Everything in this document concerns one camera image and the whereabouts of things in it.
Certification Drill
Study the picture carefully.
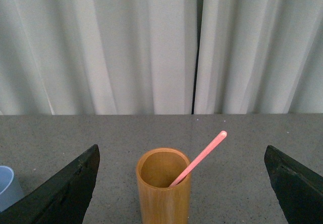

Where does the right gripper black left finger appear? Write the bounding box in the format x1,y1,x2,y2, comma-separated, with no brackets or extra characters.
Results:
1,144,100,223

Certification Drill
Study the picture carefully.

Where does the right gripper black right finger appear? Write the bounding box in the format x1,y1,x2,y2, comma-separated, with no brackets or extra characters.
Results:
264,145,322,223

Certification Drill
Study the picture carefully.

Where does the pink chopstick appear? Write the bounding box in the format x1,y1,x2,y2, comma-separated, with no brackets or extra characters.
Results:
169,131,227,187

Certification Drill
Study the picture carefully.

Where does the blue plastic cup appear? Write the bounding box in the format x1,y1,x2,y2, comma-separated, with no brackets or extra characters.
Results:
0,165,25,212

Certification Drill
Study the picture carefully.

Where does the bamboo chopstick holder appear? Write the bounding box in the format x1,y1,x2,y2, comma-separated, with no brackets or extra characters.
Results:
136,148,191,223

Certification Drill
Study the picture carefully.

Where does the white pleated curtain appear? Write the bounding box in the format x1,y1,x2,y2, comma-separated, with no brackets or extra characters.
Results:
1,0,322,115

